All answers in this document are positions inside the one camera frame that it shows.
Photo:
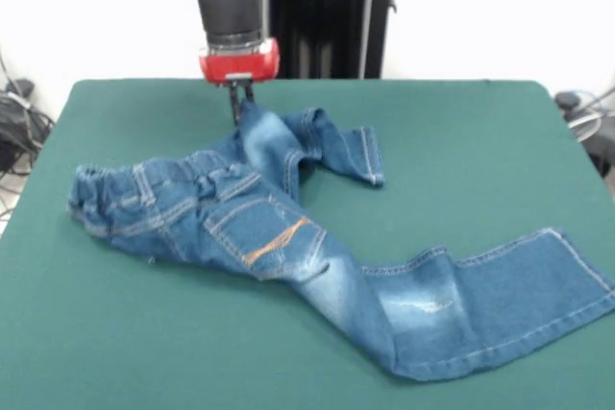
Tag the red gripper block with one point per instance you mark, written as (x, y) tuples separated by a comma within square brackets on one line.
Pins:
[(240, 65)]

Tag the blue denim jeans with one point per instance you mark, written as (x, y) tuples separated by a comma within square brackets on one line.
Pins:
[(269, 218)]

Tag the grey swivel chair base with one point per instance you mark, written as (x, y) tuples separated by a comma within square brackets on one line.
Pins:
[(588, 127), (20, 87)]

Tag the dark green table cloth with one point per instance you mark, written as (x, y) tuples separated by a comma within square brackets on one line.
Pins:
[(480, 141)]

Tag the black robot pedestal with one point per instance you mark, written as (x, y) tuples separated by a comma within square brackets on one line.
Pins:
[(327, 11)]

